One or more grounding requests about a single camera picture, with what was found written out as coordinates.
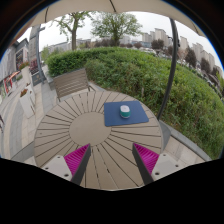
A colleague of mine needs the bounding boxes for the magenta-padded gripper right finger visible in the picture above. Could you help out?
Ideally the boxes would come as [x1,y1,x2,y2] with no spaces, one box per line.
[131,143,184,186]

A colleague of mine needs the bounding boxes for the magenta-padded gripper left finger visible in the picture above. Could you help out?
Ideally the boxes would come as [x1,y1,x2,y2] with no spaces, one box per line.
[41,143,92,186]

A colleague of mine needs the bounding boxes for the white and teal computer mouse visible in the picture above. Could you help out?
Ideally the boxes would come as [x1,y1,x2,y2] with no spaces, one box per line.
[119,104,132,119]

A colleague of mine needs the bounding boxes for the blue mouse pad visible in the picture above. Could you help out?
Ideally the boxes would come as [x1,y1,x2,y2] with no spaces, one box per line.
[103,100,150,128]

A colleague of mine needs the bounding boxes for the white planter with orange flowers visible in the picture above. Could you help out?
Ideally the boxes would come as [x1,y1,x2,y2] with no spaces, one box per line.
[18,87,37,119]

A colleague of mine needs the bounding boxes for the brown slatted chair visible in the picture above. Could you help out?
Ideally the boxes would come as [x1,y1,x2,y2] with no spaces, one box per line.
[52,68,98,103]

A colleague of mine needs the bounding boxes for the dark curved parasol pole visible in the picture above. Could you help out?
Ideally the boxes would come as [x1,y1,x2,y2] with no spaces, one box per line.
[156,17,180,121]

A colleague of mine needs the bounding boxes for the white planter with pink flowers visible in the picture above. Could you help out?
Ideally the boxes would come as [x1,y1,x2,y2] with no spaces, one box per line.
[19,61,33,86]

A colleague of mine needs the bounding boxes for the grey storefront building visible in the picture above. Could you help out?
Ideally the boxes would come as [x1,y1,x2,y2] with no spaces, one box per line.
[0,37,30,101]

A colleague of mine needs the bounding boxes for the grey sign pillar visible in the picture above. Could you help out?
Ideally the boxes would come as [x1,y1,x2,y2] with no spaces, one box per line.
[28,24,48,86]

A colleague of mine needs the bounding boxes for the thin-crowned tree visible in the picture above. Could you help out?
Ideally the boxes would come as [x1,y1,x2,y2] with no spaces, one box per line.
[53,10,94,52]

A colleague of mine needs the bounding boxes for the distant high-rise buildings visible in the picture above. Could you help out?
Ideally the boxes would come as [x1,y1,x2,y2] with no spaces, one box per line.
[141,28,224,79]

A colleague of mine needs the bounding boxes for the round-crowned tree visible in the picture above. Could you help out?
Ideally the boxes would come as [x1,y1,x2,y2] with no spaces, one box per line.
[90,12,144,48]

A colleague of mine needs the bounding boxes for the beige parasol canopy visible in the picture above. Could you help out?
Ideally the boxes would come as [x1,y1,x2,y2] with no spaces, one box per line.
[13,0,206,44]

